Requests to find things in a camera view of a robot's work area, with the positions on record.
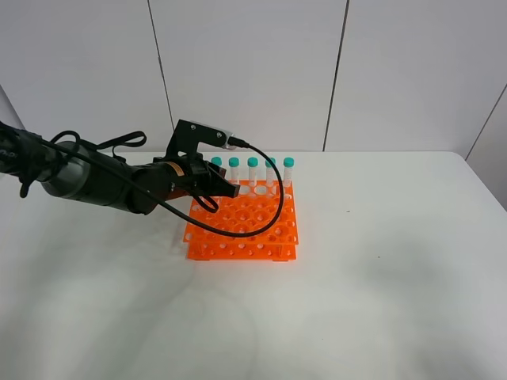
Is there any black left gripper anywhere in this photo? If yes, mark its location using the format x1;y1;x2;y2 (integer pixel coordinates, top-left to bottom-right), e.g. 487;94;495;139
152;154;240;198

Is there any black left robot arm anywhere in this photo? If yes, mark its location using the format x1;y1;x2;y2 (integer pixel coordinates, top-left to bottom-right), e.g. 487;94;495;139
1;120;240;215

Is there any orange test tube rack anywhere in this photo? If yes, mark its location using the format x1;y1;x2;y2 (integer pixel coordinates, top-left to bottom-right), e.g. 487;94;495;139
183;180;299;261

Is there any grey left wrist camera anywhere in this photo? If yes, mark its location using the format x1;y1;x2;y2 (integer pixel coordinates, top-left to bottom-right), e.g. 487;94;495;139
190;121;234;150

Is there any black left camera cable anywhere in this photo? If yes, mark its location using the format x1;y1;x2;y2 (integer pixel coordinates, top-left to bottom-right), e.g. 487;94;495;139
39;130;286;238

